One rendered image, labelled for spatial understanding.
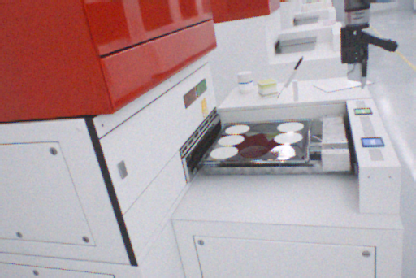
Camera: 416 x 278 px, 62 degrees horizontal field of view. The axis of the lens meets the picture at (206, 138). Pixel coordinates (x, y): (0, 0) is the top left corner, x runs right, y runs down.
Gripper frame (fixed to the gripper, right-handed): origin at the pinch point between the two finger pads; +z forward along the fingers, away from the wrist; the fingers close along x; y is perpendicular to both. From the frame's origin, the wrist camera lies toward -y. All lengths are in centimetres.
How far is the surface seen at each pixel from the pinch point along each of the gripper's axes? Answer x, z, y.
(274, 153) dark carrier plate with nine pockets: 19.1, 15.8, 29.1
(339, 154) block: 21.9, 15.3, 8.7
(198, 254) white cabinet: 47, 37, 50
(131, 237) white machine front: 67, 15, 57
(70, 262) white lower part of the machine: 68, 25, 79
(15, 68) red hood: 67, -28, 73
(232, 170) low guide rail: 20, 22, 44
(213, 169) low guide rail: 20, 22, 52
